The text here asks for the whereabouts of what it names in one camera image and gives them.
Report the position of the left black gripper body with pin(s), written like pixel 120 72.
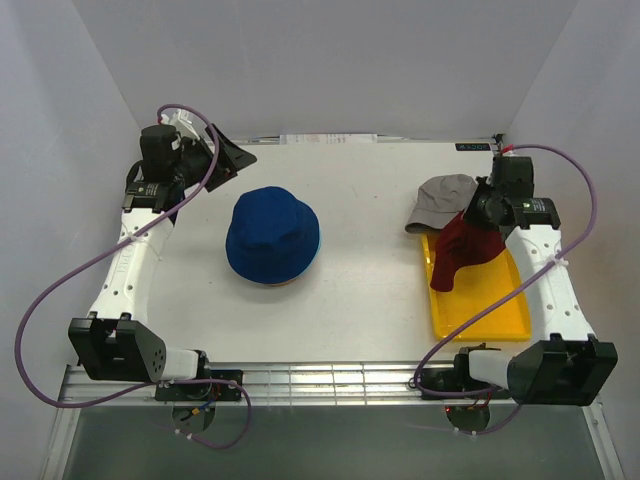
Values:
pixel 197 160

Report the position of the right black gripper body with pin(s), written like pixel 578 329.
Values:
pixel 493 198

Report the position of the dark red hat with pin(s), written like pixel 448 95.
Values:
pixel 461 244

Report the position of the blue bucket hat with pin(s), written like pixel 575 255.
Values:
pixel 269 226

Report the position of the teal bucket hat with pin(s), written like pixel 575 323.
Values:
pixel 306 257

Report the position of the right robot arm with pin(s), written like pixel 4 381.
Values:
pixel 565 363

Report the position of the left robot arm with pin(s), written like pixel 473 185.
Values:
pixel 114 341

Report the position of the grey cap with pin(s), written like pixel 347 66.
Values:
pixel 439 200

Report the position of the dark corner label sticker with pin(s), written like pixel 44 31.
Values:
pixel 472 147

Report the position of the yellow plastic tray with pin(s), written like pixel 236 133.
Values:
pixel 476 288

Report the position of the papers at back edge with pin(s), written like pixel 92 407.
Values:
pixel 328 139

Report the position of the wooden hat stand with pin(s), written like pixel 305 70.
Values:
pixel 280 284

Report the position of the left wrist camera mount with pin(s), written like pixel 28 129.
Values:
pixel 182 120

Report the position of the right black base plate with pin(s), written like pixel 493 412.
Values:
pixel 443 383

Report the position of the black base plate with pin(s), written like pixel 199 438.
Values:
pixel 443 383
pixel 206 391

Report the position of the aluminium front rail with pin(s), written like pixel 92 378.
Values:
pixel 284 385

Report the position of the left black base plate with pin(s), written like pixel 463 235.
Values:
pixel 206 391

